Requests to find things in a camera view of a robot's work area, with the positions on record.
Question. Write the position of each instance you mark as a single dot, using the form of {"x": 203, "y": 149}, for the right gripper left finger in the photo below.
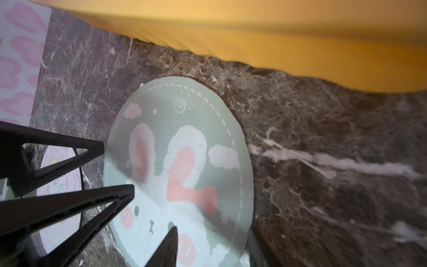
{"x": 166, "y": 254}

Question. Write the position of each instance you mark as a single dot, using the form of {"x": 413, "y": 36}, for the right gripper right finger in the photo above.
{"x": 260, "y": 254}

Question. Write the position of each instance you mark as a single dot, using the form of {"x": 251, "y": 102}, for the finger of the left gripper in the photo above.
{"x": 20, "y": 218}
{"x": 31, "y": 158}

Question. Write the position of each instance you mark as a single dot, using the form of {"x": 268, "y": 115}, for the green bunny coaster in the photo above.
{"x": 179, "y": 145}

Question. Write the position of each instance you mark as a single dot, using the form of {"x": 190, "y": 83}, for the yellow plastic storage box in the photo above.
{"x": 373, "y": 46}

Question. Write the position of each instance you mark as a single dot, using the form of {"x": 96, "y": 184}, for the pale pink left coaster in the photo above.
{"x": 63, "y": 225}

